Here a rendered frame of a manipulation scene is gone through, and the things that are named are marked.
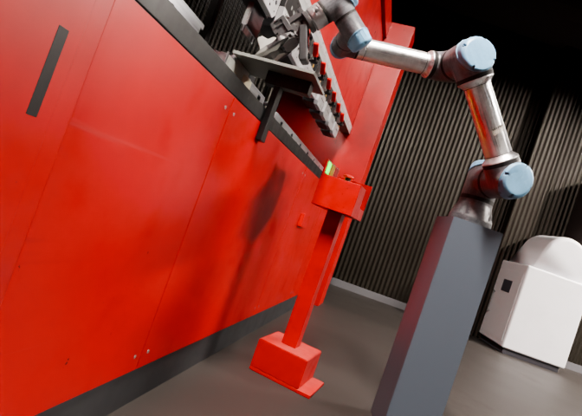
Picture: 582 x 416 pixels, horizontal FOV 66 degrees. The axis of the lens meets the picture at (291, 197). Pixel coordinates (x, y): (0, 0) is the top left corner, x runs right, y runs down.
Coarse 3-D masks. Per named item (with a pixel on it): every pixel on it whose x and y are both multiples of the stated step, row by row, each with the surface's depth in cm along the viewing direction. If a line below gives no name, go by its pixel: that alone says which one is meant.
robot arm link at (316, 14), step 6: (312, 6) 137; (318, 6) 136; (312, 12) 136; (318, 12) 136; (312, 18) 137; (318, 18) 136; (324, 18) 137; (318, 24) 138; (324, 24) 139; (318, 30) 141
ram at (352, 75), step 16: (304, 0) 168; (368, 0) 264; (368, 16) 279; (320, 32) 199; (336, 32) 223; (320, 48) 207; (336, 64) 243; (352, 64) 281; (368, 64) 330; (352, 80) 296; (368, 80) 351; (336, 96) 267; (352, 96) 314; (352, 112) 333
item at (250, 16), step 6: (252, 6) 138; (246, 12) 138; (252, 12) 139; (258, 12) 142; (246, 18) 138; (252, 18) 140; (258, 18) 144; (246, 24) 138; (252, 24) 141; (258, 24) 145; (246, 30) 141; (252, 30) 143; (258, 30) 147; (252, 36) 146; (252, 42) 147
